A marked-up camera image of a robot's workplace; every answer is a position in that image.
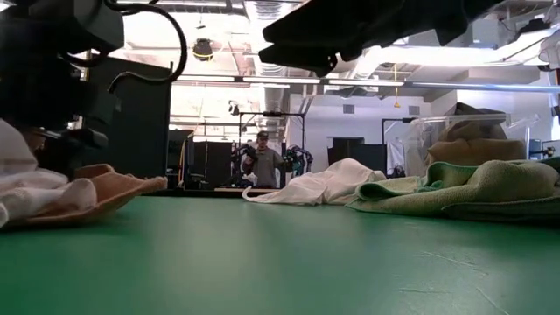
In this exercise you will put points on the long ceiling light bar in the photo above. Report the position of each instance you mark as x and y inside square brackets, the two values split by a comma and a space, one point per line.
[284, 80]

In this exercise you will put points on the black partition panel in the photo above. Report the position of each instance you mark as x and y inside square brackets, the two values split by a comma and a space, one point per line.
[140, 127]

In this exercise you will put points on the black stand frame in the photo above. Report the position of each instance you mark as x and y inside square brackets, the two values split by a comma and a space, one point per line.
[271, 114]

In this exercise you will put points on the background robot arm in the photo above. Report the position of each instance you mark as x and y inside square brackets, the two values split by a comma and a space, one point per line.
[245, 153]
[299, 159]

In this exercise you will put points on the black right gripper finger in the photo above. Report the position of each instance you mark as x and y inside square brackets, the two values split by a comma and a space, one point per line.
[302, 59]
[332, 26]

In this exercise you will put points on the light green towel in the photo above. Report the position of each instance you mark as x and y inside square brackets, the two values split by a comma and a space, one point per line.
[481, 188]

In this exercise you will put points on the black table frame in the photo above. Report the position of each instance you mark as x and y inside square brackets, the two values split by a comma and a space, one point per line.
[197, 192]

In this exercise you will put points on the clear plastic bin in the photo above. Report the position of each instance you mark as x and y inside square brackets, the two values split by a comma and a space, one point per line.
[415, 140]

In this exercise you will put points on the pinkish brown towel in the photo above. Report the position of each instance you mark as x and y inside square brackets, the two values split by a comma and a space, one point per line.
[114, 188]

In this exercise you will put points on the person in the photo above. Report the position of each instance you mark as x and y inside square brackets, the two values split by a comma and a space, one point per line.
[264, 166]

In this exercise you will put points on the plain white towel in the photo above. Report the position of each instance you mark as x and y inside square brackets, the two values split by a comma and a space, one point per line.
[324, 184]

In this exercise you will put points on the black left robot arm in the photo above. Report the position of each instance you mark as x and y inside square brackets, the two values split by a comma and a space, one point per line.
[52, 26]

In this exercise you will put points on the white checked towel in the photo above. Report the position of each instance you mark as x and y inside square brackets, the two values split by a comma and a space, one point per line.
[26, 188]

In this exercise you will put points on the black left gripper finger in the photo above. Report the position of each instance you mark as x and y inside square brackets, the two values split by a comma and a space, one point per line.
[65, 149]

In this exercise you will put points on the tan cloth towel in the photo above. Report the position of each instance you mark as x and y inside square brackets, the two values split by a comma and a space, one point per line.
[477, 153]
[474, 124]

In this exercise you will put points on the black cabinet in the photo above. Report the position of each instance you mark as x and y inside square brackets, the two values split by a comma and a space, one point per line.
[350, 153]

